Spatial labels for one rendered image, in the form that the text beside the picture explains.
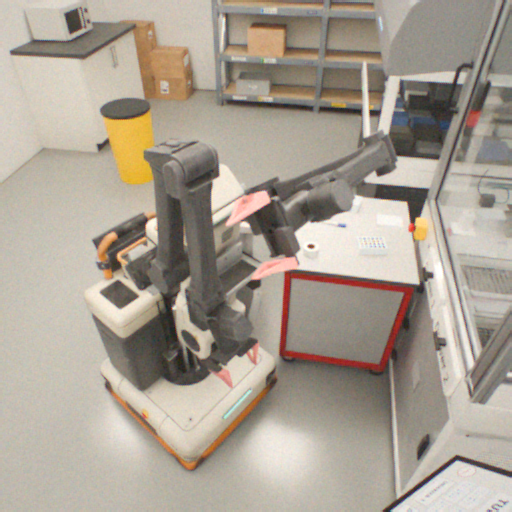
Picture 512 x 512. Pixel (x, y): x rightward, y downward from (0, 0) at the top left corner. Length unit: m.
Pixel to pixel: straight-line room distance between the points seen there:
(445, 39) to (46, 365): 2.56
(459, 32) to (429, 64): 0.16
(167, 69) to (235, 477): 4.67
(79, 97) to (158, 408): 3.19
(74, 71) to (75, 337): 2.53
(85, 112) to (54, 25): 0.80
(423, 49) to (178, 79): 3.93
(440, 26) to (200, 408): 1.92
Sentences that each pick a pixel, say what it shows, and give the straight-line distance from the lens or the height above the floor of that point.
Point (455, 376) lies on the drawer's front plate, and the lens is 1.39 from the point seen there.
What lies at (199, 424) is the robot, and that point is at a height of 0.28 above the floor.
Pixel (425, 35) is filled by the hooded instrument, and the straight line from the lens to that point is 2.10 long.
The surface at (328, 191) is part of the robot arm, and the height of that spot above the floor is 1.61.
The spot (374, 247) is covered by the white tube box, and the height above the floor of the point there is 0.80.
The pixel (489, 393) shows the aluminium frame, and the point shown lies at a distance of 1.30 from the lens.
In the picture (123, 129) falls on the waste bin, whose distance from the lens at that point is 3.68.
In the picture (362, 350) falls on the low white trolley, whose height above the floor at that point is 0.24.
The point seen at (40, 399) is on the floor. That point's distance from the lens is 2.54.
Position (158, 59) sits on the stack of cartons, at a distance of 5.63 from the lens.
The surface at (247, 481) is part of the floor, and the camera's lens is 2.11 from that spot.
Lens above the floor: 1.99
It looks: 42 degrees down
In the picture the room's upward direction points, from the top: straight up
